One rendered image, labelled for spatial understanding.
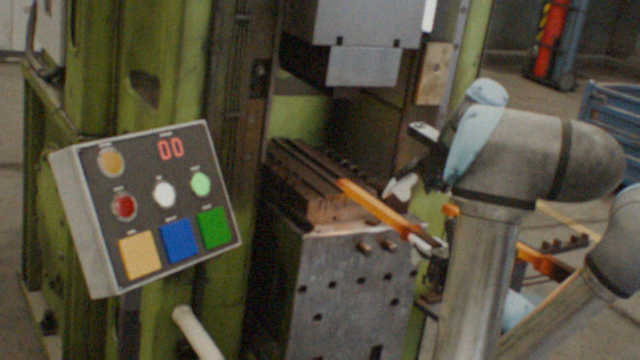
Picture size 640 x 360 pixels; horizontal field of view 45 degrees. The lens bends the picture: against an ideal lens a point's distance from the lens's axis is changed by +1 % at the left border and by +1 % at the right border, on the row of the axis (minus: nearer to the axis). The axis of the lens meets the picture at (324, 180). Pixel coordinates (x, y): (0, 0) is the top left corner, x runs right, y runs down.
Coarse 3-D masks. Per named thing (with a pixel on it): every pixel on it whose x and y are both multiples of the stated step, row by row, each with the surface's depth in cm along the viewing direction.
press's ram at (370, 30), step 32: (288, 0) 182; (320, 0) 171; (352, 0) 175; (384, 0) 179; (416, 0) 183; (288, 32) 183; (320, 32) 174; (352, 32) 178; (384, 32) 182; (416, 32) 187
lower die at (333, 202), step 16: (272, 144) 224; (304, 144) 227; (288, 160) 212; (304, 160) 211; (320, 160) 213; (272, 176) 206; (288, 176) 203; (304, 176) 202; (320, 176) 203; (352, 176) 207; (288, 192) 198; (304, 192) 194; (320, 192) 193; (336, 192) 194; (368, 192) 198; (304, 208) 191; (320, 208) 192; (336, 208) 195; (352, 208) 197
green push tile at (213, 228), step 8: (216, 208) 161; (200, 216) 157; (208, 216) 159; (216, 216) 160; (224, 216) 162; (200, 224) 157; (208, 224) 158; (216, 224) 160; (224, 224) 162; (200, 232) 157; (208, 232) 158; (216, 232) 160; (224, 232) 161; (208, 240) 157; (216, 240) 159; (224, 240) 161; (208, 248) 157
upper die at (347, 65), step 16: (288, 48) 194; (304, 48) 187; (320, 48) 181; (336, 48) 177; (352, 48) 179; (368, 48) 182; (384, 48) 184; (400, 48) 186; (288, 64) 195; (304, 64) 188; (320, 64) 181; (336, 64) 179; (352, 64) 181; (368, 64) 183; (384, 64) 185; (320, 80) 181; (336, 80) 180; (352, 80) 183; (368, 80) 185; (384, 80) 187
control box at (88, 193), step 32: (192, 128) 161; (64, 160) 140; (96, 160) 141; (128, 160) 147; (160, 160) 152; (192, 160) 159; (64, 192) 142; (96, 192) 140; (128, 192) 145; (192, 192) 158; (224, 192) 165; (96, 224) 139; (128, 224) 144; (160, 224) 150; (192, 224) 156; (96, 256) 140; (160, 256) 148; (192, 256) 154; (96, 288) 142; (128, 288) 141
